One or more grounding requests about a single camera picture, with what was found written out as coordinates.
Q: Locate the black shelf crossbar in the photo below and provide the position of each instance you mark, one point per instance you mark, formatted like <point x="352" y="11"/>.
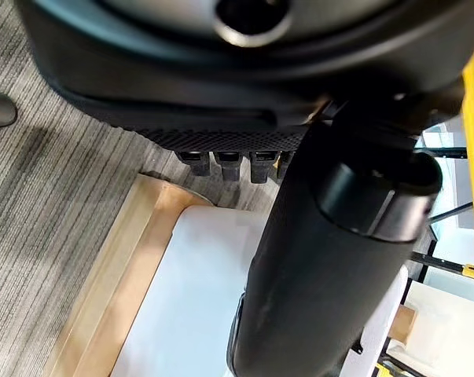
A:
<point x="441" y="261"/>
<point x="445" y="152"/>

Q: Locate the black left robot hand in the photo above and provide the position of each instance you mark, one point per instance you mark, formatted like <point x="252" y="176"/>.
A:
<point x="221" y="90"/>

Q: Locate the tan wooden board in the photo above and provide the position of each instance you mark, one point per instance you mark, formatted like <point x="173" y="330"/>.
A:
<point x="115" y="255"/>

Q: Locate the brown cardboard piece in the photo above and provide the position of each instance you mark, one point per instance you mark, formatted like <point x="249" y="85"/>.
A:
<point x="403" y="324"/>

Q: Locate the white shelf panel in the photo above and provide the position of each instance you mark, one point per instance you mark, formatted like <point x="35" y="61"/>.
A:
<point x="449" y="326"/>

